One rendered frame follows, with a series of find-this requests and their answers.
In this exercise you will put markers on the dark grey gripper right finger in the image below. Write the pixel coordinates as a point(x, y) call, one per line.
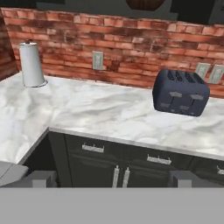
point(180, 178)

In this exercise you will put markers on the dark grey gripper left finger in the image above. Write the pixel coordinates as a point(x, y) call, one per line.
point(43, 178)

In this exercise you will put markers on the brown wooden bowl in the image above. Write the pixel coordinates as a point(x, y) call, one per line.
point(145, 4)

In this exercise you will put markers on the dark cabinet drawer front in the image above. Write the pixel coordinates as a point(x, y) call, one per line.
point(159, 159)
point(96, 147)
point(208, 170)

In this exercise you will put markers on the dark cabinet door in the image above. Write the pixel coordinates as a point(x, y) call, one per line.
point(147, 178)
point(93, 172)

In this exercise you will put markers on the grey appliance corner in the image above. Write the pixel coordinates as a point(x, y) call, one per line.
point(10, 173)

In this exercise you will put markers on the dark blue four-slot toaster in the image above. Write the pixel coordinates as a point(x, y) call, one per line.
point(180, 92)

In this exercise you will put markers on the white paper towel roll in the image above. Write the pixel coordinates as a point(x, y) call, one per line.
point(31, 64)

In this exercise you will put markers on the grey wall outlet plate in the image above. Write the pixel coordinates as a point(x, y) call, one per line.
point(216, 74)
point(202, 70)

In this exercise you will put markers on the grey wall switch plate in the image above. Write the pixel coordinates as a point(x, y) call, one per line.
point(97, 60)

